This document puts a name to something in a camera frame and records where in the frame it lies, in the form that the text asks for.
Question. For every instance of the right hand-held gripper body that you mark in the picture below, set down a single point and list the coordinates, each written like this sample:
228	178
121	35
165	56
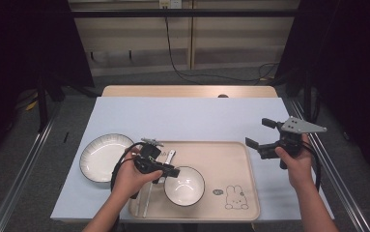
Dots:
289	143

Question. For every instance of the person's left hand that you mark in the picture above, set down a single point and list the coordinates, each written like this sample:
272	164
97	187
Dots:
131	180

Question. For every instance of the white spoon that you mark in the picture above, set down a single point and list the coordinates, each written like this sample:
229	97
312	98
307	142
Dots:
170	156

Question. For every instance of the pale blue table mat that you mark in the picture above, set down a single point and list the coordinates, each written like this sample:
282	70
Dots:
189	119

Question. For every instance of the person's right hand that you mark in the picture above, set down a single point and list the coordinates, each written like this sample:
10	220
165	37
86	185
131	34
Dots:
298	170

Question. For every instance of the white wall outlet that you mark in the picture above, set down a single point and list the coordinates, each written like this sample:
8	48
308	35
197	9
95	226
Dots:
170	3

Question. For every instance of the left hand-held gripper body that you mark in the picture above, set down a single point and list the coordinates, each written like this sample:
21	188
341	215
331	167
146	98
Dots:
148	158

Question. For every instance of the white bowl with dark rim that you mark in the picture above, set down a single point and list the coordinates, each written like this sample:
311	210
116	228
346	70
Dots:
185	190

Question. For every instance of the beige rectangular tray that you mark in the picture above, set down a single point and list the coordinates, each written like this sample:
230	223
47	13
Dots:
231	167

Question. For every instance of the black curtain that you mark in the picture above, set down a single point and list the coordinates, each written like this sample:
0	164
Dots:
18	48
350	64

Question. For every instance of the white plate with dark rim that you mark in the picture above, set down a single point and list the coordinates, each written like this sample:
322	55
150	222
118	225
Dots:
102	158

